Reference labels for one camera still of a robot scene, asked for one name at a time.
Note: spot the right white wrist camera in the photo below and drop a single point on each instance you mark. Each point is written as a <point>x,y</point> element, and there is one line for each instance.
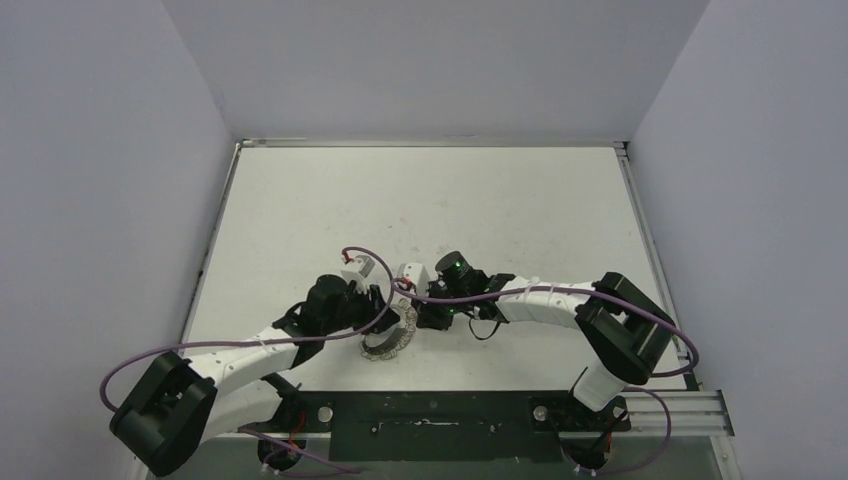
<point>413,278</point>

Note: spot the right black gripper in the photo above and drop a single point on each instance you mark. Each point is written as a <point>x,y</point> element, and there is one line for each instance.
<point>424,309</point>

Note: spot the aluminium frame rail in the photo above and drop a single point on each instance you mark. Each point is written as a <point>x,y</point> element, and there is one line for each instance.
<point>689,414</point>

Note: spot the black mounting base plate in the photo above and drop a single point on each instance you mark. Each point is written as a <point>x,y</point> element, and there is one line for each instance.
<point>409,443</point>

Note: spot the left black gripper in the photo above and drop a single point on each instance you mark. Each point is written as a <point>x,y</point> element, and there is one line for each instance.
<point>372,303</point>

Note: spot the metal keyring organizer red handle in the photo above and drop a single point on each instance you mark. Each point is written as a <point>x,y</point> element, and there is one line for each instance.
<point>386,345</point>

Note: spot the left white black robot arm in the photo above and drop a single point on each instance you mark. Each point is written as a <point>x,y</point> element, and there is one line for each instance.
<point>181,402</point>

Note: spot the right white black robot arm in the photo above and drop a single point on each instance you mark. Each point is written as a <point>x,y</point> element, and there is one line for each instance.
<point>627,331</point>

